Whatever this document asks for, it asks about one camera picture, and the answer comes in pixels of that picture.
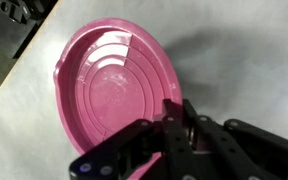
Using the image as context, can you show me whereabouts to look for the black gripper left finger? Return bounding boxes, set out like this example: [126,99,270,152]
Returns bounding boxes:
[152,99,198,180]

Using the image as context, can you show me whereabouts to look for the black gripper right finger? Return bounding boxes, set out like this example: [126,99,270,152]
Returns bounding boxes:
[183,100,277,180]

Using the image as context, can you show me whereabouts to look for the pink plate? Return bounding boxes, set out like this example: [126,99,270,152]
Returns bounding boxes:
[53,17,184,180]

